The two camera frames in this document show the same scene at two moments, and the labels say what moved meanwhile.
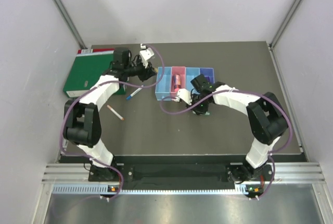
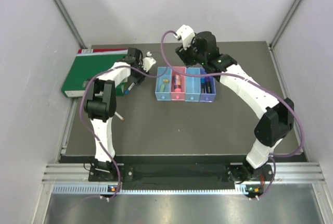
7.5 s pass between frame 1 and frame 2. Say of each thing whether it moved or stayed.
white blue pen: moved
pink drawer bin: stayed
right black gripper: moved
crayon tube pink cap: stayed
